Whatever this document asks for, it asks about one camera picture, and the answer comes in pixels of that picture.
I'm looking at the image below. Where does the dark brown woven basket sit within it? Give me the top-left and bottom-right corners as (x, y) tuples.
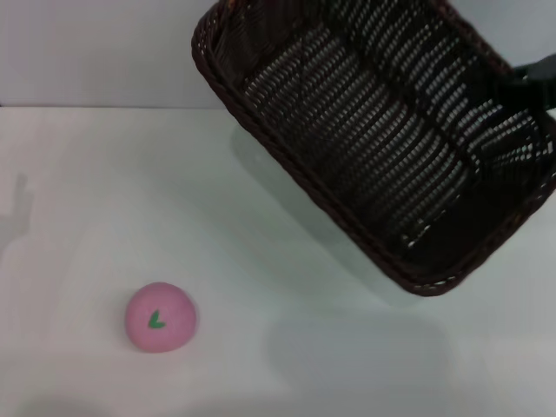
(190, 0), (556, 298)

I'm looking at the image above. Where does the pink peach toy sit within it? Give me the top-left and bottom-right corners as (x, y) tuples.
(124, 281), (201, 354)

